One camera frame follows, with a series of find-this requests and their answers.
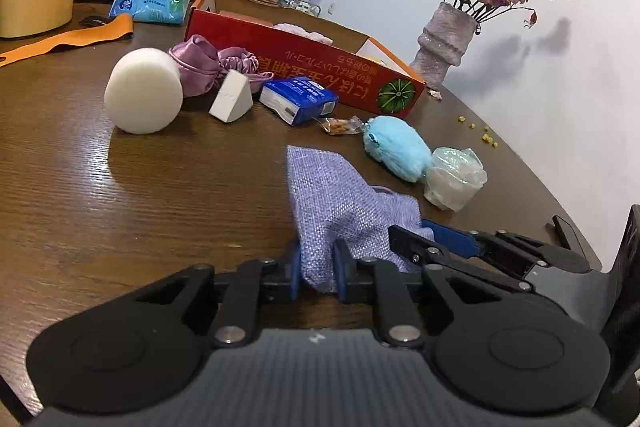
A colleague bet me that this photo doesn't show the white item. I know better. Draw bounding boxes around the white item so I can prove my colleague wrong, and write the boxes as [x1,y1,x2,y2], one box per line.
[424,147,488,212]

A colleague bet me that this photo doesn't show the purple drawstring pouch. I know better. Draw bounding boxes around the purple drawstring pouch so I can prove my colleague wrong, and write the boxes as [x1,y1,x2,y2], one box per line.
[286,146,435,293]

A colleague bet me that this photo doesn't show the blue fluffy puff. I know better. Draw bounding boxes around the blue fluffy puff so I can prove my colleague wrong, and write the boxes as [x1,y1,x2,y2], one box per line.
[362,116,432,183]

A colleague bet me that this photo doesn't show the small snack packet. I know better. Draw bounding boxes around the small snack packet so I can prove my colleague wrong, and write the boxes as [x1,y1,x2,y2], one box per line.
[317,116,363,135]

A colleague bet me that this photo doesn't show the white triangular sponge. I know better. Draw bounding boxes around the white triangular sponge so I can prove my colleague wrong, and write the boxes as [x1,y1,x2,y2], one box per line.
[208,70,254,124]

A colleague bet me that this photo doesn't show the blue tissue pack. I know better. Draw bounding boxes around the blue tissue pack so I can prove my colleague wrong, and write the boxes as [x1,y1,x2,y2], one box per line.
[259,77,338,126]

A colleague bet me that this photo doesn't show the white foam cylinder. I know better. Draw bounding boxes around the white foam cylinder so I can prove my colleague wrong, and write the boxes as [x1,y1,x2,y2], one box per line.
[104,48,183,134]

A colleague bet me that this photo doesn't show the fluffy lilac headband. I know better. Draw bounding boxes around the fluffy lilac headband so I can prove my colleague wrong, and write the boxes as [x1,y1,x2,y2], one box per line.
[273,23,333,46]

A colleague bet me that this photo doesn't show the yellow crumbs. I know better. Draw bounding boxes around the yellow crumbs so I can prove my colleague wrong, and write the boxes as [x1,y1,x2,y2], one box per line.
[457,115,500,148]

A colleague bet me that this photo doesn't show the fallen petal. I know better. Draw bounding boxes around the fallen petal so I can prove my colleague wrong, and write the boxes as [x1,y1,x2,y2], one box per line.
[428,89,442,101]

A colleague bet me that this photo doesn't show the red cardboard box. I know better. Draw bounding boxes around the red cardboard box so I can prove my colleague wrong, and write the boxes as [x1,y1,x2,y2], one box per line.
[186,0,425,118]

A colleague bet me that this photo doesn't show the pink textured vase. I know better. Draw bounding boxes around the pink textured vase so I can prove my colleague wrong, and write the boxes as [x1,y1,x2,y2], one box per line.
[410,2,478,90]

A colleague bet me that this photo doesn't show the purple satin scrunchie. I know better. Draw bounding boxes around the purple satin scrunchie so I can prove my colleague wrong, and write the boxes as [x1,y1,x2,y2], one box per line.
[168,35,273,98]

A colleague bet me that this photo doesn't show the orange shoehorn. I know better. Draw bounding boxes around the orange shoehorn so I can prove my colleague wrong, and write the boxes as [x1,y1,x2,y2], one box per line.
[1,14,134,67]

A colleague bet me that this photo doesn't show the blue wet wipes pack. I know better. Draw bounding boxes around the blue wet wipes pack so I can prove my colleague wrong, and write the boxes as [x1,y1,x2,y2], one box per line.
[108,0,191,25]

